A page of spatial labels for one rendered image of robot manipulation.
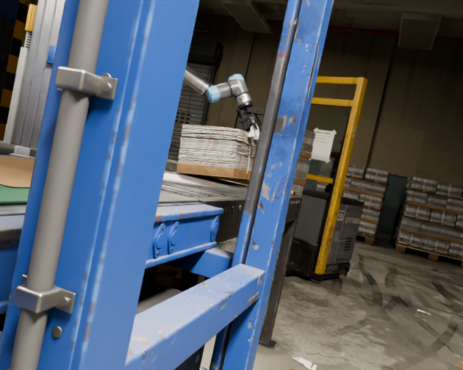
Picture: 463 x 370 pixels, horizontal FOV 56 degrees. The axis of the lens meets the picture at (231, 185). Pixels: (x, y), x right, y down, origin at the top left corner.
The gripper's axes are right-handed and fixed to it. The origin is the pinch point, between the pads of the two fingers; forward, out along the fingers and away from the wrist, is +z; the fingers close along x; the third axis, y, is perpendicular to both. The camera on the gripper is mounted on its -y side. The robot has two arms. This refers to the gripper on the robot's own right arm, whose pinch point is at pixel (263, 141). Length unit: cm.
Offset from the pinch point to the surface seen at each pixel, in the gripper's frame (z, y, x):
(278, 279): 66, 24, -22
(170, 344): 50, -17, 157
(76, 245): 38, -23, 174
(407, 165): 10, -89, -749
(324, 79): -72, -27, -205
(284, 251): 54, 16, -22
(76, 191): 34, -24, 174
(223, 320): 52, -15, 137
